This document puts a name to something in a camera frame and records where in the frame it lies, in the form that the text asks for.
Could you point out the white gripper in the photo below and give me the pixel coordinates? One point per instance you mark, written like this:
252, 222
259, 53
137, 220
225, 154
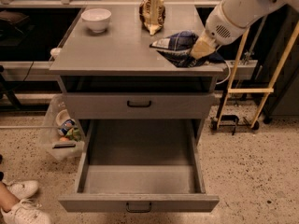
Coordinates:
224, 22

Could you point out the blue chip bag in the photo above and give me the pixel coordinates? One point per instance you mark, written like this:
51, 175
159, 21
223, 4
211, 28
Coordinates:
177, 48

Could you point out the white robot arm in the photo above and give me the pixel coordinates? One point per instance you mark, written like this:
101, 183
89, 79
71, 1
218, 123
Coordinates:
255, 9

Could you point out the brown chip bag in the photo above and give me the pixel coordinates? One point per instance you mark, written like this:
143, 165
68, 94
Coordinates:
152, 15

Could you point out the closed grey top drawer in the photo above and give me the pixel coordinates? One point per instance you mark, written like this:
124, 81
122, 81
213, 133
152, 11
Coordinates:
138, 105

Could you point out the grey drawer cabinet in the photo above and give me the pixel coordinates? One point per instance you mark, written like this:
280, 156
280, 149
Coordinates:
120, 59

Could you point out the open grey middle drawer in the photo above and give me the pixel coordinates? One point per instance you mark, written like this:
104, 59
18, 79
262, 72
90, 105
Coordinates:
140, 166

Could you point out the green snack bag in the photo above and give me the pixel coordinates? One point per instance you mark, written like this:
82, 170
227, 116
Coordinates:
73, 134

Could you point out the white ceramic bowl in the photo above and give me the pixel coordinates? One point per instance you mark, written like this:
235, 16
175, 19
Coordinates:
96, 19

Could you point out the blue soda can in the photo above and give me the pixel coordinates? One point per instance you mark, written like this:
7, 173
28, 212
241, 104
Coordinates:
65, 127

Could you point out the clear plastic bin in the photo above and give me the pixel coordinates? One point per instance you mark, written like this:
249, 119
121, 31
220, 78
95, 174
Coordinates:
58, 146

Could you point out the white sneaker upper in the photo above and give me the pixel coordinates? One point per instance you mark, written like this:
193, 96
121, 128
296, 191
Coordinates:
22, 189

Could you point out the white sneaker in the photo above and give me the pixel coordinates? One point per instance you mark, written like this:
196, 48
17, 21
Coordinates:
26, 212
22, 189

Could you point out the white sneaker lower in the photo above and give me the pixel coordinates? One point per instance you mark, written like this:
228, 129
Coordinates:
26, 212

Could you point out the person's bare leg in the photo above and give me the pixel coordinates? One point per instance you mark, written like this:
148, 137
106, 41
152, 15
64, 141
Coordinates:
7, 199

